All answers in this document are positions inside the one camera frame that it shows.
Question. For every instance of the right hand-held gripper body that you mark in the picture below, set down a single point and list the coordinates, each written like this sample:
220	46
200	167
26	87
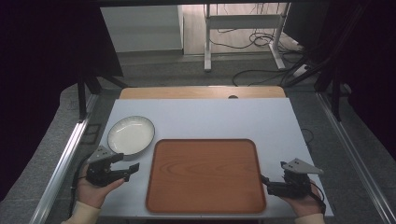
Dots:
294	182

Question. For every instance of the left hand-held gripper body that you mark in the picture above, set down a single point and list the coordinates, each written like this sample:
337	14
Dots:
99	169

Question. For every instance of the white plate with dark rim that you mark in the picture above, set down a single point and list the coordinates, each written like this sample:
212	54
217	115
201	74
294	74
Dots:
130	135

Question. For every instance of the brown wooden tray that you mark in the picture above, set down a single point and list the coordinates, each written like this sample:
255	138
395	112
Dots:
205	177

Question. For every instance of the person's left hand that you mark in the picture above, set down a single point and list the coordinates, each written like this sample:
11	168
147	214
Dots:
93	193

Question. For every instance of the person's right hand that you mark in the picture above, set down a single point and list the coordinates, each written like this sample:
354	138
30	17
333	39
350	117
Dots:
306	205

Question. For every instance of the dark floor grate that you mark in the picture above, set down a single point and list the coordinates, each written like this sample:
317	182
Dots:
91	133

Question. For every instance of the black metal stand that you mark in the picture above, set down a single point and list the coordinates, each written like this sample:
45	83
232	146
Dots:
82	99
335	99

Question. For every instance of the white power strip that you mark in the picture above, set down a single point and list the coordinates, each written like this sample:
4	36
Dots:
301	70

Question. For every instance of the white cabinet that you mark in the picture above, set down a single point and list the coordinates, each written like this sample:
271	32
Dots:
143	29

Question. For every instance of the aluminium rail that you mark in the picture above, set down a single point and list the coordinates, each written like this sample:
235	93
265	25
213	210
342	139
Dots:
355	155
62	165

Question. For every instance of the white metal desk frame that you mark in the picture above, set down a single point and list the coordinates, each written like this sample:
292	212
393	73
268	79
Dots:
244	21

